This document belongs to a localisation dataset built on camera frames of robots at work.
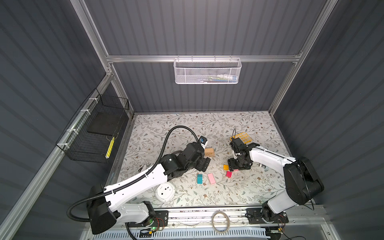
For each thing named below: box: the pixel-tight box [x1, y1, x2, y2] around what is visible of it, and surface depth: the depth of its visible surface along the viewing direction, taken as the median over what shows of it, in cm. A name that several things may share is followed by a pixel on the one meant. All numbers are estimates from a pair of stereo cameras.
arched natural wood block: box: [204, 147, 215, 157], surface depth 98 cm
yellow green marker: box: [105, 136, 115, 159], surface depth 69 cm
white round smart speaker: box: [155, 182, 176, 203], surface depth 80 cm
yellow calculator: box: [230, 132, 253, 144], surface depth 107 cm
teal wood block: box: [196, 173, 204, 184], surface depth 88 cm
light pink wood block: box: [207, 172, 216, 185], surface depth 88 cm
